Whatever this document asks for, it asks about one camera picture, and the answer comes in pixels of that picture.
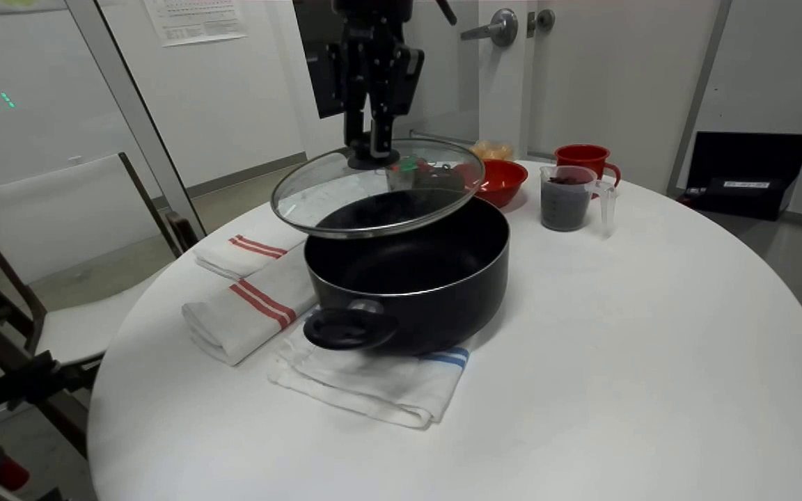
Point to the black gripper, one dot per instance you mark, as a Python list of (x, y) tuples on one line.
[(369, 61)]

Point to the glass pot lid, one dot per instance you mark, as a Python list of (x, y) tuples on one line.
[(340, 195)]

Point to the black cooking pot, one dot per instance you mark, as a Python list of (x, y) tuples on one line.
[(410, 292)]

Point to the red bowl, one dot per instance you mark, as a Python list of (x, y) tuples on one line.
[(502, 181)]

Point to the red striped towel far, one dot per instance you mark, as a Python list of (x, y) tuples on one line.
[(244, 254)]

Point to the red striped towel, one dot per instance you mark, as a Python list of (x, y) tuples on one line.
[(244, 254), (247, 314)]

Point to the clear measuring cup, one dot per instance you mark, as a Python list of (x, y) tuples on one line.
[(567, 193)]

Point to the red mug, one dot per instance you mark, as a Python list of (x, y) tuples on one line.
[(594, 157)]

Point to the red striped towel near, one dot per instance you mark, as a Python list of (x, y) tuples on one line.
[(247, 314)]

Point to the small clear plastic cup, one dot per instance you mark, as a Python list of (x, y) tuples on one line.
[(609, 202)]

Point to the blue striped towel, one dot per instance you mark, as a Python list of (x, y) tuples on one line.
[(401, 391)]

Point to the silver door handle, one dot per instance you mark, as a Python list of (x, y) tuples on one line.
[(502, 28)]

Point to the white paper on wall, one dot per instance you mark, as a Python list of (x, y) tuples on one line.
[(195, 19)]

